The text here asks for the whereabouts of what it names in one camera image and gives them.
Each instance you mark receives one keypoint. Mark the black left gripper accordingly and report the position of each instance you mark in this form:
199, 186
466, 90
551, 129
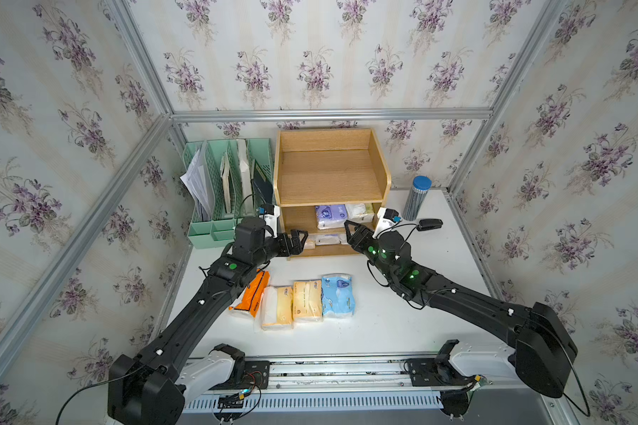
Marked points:
295, 247

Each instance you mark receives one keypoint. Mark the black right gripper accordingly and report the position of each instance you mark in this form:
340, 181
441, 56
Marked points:
360, 231

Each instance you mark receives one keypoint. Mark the light blue tissue pack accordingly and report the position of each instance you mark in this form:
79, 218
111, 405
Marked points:
337, 296

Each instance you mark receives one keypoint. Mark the orange tissue pack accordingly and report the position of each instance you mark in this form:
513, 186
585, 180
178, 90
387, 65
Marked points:
249, 302

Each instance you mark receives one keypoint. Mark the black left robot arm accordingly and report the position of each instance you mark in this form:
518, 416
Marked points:
202, 313

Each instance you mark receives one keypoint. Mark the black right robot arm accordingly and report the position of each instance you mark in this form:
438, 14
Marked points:
544, 352

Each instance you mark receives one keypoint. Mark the white tissue pack middle shelf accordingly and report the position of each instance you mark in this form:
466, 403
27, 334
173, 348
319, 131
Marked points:
360, 213

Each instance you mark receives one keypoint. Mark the white-blue tissue pack bottom shelf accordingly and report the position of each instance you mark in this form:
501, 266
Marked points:
327, 239

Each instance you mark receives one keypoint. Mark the purple tissue pack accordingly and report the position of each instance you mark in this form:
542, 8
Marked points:
330, 216

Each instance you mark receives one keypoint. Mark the wooden three-tier shelf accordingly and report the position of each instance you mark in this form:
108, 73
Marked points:
327, 167

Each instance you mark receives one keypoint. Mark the white folder in organizer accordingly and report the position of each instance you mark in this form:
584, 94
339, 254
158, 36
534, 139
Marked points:
245, 171

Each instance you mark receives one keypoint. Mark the black stapler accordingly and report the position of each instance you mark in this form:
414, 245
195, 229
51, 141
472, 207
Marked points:
429, 224

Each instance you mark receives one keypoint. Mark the black tablet in organizer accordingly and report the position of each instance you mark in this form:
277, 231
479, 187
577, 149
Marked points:
262, 187

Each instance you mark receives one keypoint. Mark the pencil canister blue lid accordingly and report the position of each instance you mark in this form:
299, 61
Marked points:
417, 194

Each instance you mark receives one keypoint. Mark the green desk file organizer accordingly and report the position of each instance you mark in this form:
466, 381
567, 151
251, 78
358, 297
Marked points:
220, 231

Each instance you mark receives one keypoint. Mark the beige booklet in organizer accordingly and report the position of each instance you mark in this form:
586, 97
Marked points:
225, 178

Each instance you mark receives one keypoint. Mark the white papers in organizer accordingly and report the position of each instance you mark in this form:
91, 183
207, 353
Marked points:
197, 180

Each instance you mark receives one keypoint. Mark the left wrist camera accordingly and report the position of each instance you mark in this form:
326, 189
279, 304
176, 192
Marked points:
271, 213

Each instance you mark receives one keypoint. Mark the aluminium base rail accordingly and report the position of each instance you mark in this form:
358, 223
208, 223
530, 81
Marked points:
230, 386

